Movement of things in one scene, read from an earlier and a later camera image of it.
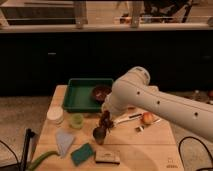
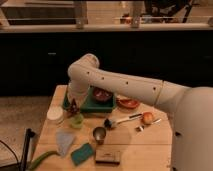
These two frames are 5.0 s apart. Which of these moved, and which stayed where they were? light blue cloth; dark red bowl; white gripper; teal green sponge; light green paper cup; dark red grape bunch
Moved: dark red grape bunch; white gripper
Stayed: light blue cloth; light green paper cup; dark red bowl; teal green sponge
